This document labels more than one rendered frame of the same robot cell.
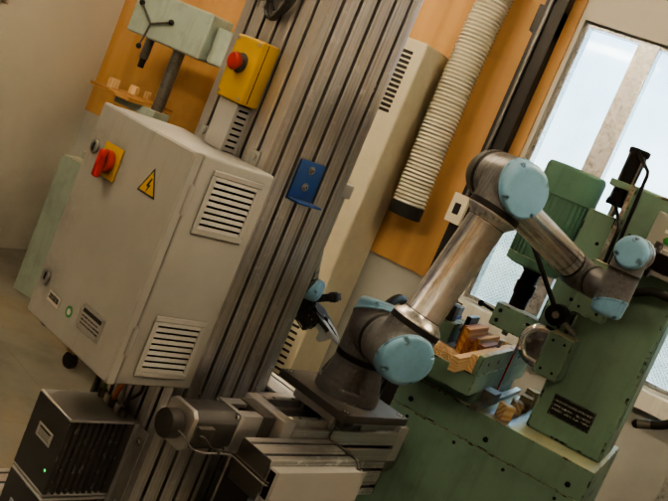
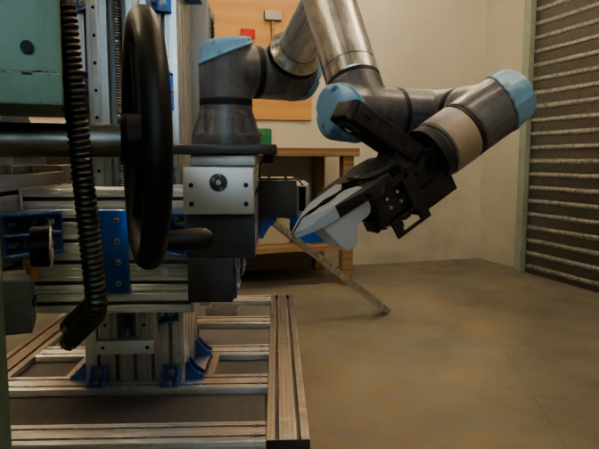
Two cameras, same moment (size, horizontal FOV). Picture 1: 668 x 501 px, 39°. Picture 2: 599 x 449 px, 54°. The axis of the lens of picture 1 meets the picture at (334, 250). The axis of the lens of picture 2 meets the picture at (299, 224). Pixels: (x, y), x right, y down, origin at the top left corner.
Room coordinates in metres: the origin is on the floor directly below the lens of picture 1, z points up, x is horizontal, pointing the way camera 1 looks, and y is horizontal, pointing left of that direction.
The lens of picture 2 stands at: (3.47, -0.58, 0.79)
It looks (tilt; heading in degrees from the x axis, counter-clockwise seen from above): 6 degrees down; 136
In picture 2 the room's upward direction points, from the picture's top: straight up
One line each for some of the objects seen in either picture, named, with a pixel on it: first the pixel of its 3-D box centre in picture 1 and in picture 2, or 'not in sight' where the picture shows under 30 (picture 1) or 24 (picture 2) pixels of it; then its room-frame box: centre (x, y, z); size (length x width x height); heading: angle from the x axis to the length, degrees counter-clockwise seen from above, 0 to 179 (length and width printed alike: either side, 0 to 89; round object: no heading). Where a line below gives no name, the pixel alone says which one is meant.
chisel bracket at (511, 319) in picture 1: (515, 324); not in sight; (2.72, -0.57, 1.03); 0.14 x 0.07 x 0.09; 66
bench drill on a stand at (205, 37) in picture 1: (138, 162); not in sight; (4.55, 1.04, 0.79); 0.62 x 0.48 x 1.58; 65
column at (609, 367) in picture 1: (623, 324); not in sight; (2.61, -0.82, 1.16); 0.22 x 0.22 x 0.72; 66
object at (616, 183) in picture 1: (629, 179); not in sight; (2.67, -0.68, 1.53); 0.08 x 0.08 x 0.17; 66
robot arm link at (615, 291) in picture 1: (609, 290); not in sight; (2.16, -0.62, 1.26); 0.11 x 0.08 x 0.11; 24
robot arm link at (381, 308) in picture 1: (375, 328); not in sight; (2.07, -0.15, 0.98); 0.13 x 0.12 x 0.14; 24
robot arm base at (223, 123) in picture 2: not in sight; (225, 122); (2.41, 0.22, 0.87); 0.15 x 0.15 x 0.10
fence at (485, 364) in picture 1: (507, 358); not in sight; (2.71, -0.59, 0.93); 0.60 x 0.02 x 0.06; 156
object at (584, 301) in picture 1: (598, 291); not in sight; (2.50, -0.69, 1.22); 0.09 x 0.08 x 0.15; 66
